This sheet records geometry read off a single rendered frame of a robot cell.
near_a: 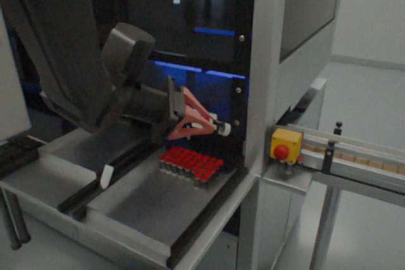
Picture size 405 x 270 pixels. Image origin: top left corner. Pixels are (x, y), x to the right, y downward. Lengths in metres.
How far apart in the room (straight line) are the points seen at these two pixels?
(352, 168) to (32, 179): 0.93
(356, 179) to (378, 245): 1.19
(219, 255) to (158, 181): 0.46
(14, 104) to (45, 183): 0.53
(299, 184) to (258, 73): 0.35
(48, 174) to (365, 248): 1.71
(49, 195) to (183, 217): 0.39
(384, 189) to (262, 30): 0.56
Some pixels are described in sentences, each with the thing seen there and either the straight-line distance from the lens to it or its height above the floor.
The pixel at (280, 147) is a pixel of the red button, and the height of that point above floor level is 1.01.
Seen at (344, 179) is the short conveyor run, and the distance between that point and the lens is 1.06.
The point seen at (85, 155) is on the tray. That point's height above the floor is 0.88.
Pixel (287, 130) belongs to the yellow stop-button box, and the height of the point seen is 1.03.
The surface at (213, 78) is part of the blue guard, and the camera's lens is 0.93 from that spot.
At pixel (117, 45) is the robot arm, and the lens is 0.45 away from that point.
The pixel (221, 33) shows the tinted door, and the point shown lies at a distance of 0.90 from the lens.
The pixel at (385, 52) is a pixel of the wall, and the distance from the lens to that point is 5.52.
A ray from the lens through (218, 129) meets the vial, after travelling 0.56.
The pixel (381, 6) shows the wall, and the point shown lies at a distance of 5.41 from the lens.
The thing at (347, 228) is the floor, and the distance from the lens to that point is 2.25.
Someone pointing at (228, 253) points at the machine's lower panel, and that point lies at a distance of 1.28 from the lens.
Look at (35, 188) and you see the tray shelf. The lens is 1.06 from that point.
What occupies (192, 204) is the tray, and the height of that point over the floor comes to 0.88.
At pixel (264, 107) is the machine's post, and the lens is 0.89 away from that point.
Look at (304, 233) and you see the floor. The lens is 2.13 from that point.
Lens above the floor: 1.47
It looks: 26 degrees down
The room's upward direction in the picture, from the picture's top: straight up
